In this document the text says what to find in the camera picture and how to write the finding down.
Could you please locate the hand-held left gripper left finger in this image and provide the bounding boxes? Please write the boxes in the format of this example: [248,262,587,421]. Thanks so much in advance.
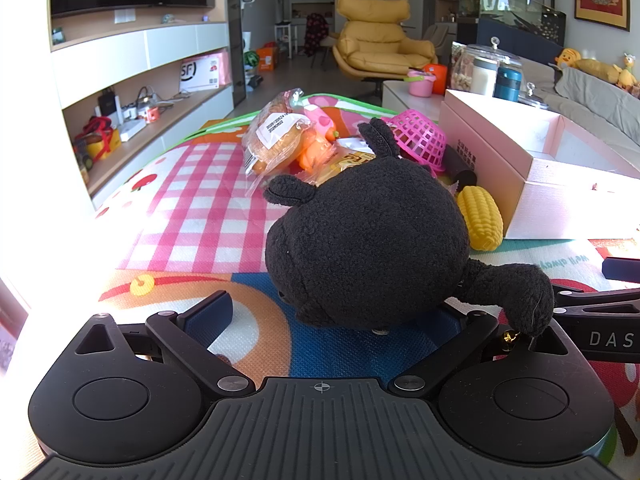
[75,290,257,399]

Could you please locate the yellow armchair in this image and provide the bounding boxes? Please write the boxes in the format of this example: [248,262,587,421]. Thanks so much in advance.
[332,0,439,82]

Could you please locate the white coffee table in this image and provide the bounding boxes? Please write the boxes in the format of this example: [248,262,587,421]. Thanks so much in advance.
[382,80,461,122]

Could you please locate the white bottle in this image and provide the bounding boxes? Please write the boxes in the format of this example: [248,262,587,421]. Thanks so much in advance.
[470,57,499,97]

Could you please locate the white courier envelope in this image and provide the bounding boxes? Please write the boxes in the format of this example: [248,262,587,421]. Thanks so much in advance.
[178,53,221,94]

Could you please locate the yellow duck plush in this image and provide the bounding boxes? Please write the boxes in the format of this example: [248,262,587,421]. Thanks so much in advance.
[555,48,621,84]

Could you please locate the teal bottle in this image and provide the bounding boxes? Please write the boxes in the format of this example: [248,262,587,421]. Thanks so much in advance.
[493,66,523,101]

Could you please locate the pink cup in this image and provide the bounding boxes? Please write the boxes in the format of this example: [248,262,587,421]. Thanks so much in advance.
[407,71,435,97]

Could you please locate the grey sofa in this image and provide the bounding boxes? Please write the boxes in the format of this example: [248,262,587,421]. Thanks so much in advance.
[520,57,640,162]

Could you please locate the glass aquarium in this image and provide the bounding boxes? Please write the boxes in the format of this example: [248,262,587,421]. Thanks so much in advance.
[477,0,569,52]

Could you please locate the red strapped yellow box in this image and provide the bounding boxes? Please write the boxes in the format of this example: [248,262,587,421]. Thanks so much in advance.
[75,117,122,162]

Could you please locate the black router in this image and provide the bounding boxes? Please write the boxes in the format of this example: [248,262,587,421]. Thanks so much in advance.
[97,89,119,119]

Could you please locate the large glass jar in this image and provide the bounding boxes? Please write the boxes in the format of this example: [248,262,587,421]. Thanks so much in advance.
[450,37,524,99]

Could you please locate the pink plastic toy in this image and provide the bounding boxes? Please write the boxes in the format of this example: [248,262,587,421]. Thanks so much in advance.
[303,101,337,137]

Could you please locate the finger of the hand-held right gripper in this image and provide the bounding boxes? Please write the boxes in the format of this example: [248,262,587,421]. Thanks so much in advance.
[602,257,640,281]
[550,285,640,318]

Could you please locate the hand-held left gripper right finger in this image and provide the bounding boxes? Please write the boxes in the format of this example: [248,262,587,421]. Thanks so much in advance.
[389,310,577,401]

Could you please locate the orange container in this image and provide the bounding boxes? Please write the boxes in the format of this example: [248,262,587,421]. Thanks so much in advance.
[422,63,448,95]

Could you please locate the pink plastic basket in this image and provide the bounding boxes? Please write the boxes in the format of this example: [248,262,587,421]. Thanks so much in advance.
[382,109,449,174]

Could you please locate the yellow long-necked plush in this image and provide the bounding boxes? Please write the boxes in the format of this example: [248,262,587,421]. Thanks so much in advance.
[617,53,639,89]

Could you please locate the white flat box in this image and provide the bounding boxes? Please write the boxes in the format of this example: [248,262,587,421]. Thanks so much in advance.
[119,119,147,142]

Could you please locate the pink cardboard box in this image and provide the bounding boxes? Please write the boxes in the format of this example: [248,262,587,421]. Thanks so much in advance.
[440,89,640,241]

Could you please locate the yellow snack packet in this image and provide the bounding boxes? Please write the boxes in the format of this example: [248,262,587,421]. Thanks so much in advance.
[312,139,377,186]

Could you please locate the small glass jar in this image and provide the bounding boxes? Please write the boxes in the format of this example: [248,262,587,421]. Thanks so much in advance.
[517,82,551,111]

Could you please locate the white rack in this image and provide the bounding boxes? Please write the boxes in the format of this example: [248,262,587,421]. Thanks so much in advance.
[273,22,296,59]

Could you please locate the dark patterned cloth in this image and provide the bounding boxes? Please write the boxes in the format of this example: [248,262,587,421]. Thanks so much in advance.
[303,12,331,59]

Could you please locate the bread packet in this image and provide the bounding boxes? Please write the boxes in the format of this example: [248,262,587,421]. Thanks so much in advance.
[241,89,314,196]

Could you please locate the yellow toy corn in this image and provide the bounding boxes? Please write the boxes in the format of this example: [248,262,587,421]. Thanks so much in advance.
[456,186,504,253]

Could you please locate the white TV cabinet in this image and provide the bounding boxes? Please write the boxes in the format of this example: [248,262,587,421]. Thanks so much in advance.
[49,7,236,211]

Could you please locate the colourful play mat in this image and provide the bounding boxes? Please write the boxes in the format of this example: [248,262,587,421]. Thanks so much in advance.
[92,92,640,461]

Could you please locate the black cylinder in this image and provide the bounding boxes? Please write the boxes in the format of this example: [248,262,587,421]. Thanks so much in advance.
[444,145,479,187]

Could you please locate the black plush toy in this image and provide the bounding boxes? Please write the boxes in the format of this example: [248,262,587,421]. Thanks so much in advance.
[262,117,556,337]

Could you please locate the orange toy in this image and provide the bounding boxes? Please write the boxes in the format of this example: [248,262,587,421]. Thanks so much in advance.
[295,130,342,172]

